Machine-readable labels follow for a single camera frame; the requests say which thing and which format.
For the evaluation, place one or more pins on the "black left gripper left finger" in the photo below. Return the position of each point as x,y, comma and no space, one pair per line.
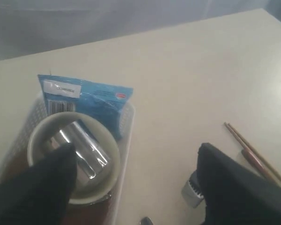
40,194

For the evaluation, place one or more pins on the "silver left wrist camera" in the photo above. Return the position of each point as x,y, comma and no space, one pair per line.
191,191

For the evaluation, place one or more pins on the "white perforated plastic basket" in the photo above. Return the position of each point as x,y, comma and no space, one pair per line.
38,113

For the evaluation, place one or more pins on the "red-brown wooden spoon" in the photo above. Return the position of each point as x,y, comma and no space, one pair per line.
257,165

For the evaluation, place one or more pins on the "brown plate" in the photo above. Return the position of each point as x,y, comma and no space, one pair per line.
94,214

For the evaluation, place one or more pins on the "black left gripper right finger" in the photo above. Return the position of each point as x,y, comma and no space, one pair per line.
233,194

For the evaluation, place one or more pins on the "wooden chopstick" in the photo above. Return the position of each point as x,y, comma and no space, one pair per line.
255,152
248,150

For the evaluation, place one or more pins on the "blue snack packet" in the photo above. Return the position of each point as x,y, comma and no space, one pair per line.
101,101

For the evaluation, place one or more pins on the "cream ceramic bowl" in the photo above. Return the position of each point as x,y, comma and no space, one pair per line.
88,193

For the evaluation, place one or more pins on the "shiny steel cup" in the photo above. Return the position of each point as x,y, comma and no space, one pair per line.
93,163

